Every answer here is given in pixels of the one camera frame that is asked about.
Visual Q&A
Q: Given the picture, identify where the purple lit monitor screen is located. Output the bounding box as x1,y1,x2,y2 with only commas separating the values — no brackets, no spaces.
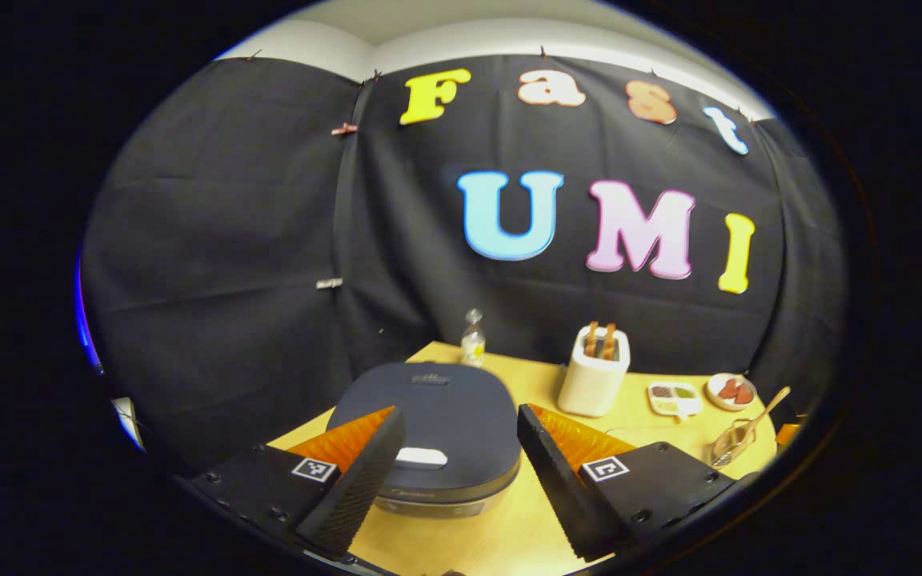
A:
74,248,103,375

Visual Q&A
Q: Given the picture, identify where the white divided bean dish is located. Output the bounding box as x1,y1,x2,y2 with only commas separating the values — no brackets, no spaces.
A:
647,382,704,420

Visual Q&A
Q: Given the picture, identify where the white round plate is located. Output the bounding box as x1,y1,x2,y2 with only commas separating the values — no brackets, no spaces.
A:
706,373,758,412

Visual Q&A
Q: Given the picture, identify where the small clear glass bottle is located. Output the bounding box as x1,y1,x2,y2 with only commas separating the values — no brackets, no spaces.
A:
461,308,487,369

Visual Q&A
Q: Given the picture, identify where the white toaster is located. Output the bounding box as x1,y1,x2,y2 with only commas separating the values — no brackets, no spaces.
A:
557,325,631,418

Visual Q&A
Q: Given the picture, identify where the clear wire chopstick holder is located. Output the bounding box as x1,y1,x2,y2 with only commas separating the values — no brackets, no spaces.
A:
709,420,756,468

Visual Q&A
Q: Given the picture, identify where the black backdrop cloth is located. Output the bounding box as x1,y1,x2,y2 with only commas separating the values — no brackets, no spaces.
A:
81,54,846,473

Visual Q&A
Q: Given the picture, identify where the dark grey rice cooker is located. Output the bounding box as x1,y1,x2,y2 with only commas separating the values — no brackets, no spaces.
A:
325,362,523,518

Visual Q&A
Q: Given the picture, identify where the wooden spoon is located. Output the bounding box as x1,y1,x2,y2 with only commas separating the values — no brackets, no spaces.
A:
716,386,792,461

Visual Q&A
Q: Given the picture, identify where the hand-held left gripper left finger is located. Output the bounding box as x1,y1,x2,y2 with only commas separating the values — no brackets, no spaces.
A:
189,405,407,559

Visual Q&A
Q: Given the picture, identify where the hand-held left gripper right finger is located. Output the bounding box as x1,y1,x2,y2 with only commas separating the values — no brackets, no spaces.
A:
517,402,742,562

